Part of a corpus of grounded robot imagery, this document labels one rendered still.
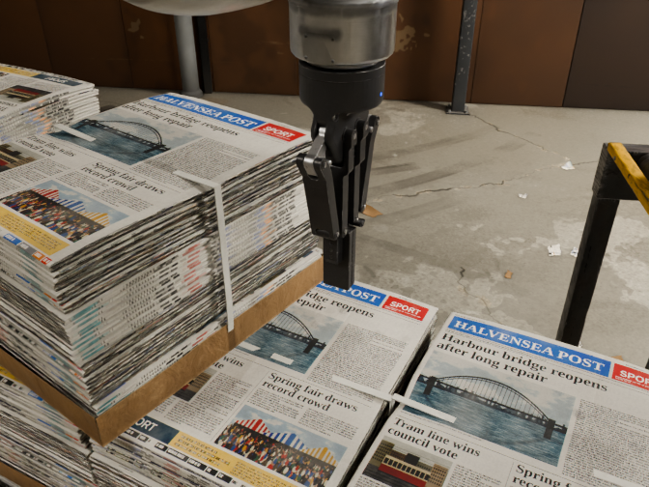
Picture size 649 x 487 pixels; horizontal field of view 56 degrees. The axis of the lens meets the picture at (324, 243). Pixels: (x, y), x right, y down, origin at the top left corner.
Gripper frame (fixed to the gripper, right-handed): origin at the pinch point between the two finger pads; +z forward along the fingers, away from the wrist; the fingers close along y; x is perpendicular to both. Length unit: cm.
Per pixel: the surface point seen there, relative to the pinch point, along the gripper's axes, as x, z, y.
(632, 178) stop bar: 26, 18, -77
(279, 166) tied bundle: -11.7, -4.4, -7.9
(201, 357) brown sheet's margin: -13.9, 13.9, 7.2
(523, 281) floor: 2, 100, -155
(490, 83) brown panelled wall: -63, 86, -346
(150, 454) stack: -12.4, 17.7, 18.5
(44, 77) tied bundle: -59, -6, -16
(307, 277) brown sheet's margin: -10.7, 13.7, -12.1
